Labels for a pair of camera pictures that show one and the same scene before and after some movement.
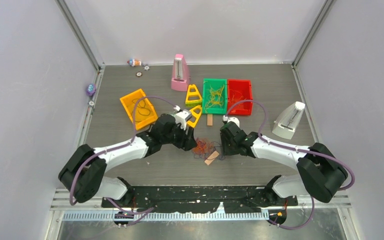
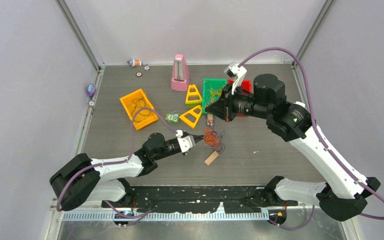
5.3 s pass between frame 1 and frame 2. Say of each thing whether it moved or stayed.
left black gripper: moved
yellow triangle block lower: stayed
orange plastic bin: stayed
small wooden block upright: stayed
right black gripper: moved
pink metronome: stayed
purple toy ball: stayed
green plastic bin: stayed
